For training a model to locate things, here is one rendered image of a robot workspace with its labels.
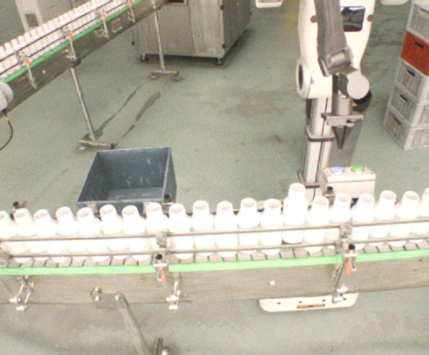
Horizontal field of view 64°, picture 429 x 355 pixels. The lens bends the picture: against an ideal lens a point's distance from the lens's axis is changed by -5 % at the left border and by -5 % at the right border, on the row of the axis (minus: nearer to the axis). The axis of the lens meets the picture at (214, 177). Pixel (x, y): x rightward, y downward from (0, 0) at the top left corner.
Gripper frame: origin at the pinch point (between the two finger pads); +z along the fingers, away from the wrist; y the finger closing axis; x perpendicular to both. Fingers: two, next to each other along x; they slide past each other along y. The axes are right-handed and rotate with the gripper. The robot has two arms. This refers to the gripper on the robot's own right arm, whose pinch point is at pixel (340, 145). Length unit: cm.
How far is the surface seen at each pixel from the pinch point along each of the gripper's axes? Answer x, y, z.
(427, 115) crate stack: 176, 129, 26
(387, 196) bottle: -14.6, 8.1, 9.7
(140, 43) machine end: 382, -134, -47
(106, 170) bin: 47, -84, 18
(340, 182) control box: -3.0, -0.3, 9.9
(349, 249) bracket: -24.8, -4.6, 18.2
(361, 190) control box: -3.0, 6.0, 12.5
